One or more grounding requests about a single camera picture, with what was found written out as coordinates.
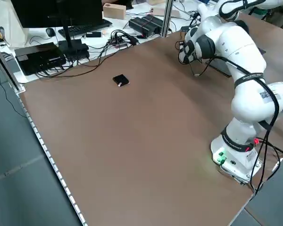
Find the small black flat device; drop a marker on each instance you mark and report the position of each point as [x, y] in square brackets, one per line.
[93, 34]

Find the black electronics box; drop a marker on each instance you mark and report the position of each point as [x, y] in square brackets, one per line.
[37, 57]

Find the light wooden board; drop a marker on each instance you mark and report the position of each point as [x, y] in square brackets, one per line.
[160, 11]

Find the light wooden box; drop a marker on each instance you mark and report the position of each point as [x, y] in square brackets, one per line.
[114, 11]

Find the black power brick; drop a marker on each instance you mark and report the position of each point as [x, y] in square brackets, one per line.
[154, 22]
[141, 27]

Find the black keyboard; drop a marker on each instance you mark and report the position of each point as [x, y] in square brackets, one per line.
[89, 26]

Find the metal table edge strip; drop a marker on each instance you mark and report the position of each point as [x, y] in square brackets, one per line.
[47, 150]

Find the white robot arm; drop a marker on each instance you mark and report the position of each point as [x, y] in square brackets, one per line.
[238, 42]
[207, 14]

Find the aluminium post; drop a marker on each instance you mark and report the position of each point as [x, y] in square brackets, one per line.
[167, 18]

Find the small black object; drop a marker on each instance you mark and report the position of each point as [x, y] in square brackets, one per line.
[120, 80]

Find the white side desk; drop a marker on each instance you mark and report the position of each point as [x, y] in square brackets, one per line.
[37, 31]

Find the black computer monitor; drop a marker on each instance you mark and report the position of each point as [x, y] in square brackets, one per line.
[49, 13]

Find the black computer mouse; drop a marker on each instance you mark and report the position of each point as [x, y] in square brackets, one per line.
[50, 31]

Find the black monitor stand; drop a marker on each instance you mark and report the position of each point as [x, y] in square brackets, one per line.
[73, 46]

